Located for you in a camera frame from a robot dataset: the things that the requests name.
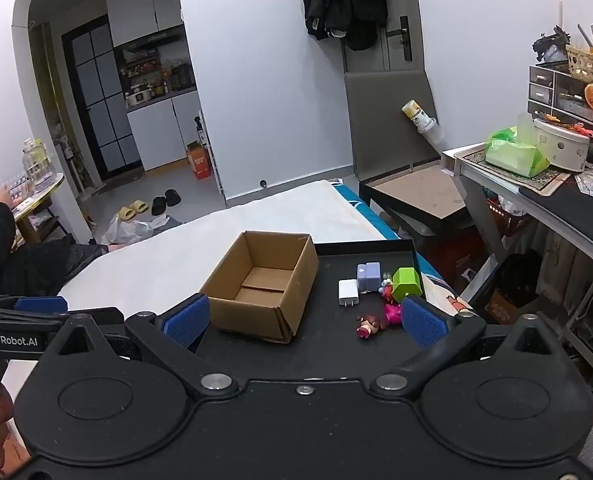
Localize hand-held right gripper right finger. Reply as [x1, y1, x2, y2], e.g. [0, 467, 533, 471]
[371, 296, 569, 401]

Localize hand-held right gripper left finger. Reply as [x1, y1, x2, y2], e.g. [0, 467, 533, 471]
[50, 294, 240, 401]

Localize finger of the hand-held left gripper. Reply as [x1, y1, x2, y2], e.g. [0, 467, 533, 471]
[0, 295, 70, 315]
[91, 307, 127, 343]

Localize pink doll figurine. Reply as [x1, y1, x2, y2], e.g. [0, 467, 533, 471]
[383, 301, 405, 329]

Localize green toy block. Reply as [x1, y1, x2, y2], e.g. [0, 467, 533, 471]
[391, 267, 423, 302]

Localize brown-haired doll figurine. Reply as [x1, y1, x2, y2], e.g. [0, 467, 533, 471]
[355, 313, 388, 340]

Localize lavender charger plug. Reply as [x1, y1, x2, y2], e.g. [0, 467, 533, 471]
[356, 262, 383, 294]

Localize white charger plug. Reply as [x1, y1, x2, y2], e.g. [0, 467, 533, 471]
[338, 279, 360, 307]

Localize brown cardboard box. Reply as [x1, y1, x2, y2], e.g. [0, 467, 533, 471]
[199, 230, 320, 345]

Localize white plastic bag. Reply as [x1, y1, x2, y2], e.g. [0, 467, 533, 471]
[101, 214, 155, 246]

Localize black tray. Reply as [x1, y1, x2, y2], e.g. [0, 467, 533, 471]
[191, 240, 459, 383]

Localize round side table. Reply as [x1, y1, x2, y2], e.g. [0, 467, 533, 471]
[6, 172, 68, 247]

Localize black bag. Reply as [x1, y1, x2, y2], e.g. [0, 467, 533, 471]
[496, 252, 545, 307]

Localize black storage box grey lid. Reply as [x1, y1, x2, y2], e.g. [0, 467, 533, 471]
[343, 70, 484, 247]

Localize red basket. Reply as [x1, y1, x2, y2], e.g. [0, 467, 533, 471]
[486, 197, 532, 237]

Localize glass jar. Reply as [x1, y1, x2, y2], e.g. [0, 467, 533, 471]
[22, 138, 52, 191]

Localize orange carton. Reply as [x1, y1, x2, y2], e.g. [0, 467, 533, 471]
[186, 142, 214, 181]

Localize patterned table mat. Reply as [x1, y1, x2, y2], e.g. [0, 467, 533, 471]
[459, 145, 573, 197]

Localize green tissue pack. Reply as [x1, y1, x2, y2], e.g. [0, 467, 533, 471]
[485, 127, 551, 179]

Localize black mouse pad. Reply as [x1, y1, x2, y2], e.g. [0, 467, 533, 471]
[519, 176, 593, 257]

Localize white base cabinet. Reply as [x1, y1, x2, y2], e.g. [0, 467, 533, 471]
[126, 91, 205, 172]

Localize yellow white bottle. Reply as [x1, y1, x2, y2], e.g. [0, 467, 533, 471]
[401, 99, 447, 152]

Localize black framed glass door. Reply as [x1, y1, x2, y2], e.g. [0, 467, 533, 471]
[61, 15, 144, 182]

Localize clear plastic container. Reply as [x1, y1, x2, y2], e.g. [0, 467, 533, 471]
[516, 112, 537, 147]

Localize white round pot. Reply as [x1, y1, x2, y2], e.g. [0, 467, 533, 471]
[533, 118, 591, 172]

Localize grey drawer organizer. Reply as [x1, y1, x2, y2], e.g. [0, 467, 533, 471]
[527, 64, 593, 134]

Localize range hood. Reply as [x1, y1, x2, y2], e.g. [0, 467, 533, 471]
[114, 25, 187, 54]

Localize woven basket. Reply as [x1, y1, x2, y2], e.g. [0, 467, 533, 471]
[566, 45, 593, 89]

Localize black tangled object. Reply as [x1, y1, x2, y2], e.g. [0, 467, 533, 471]
[533, 25, 572, 64]

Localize black hanging jackets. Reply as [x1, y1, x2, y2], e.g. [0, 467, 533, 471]
[302, 0, 390, 52]

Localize black door handle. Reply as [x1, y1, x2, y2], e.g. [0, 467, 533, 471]
[386, 16, 413, 62]

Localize white wall cabinet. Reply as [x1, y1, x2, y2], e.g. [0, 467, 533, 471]
[105, 0, 185, 47]

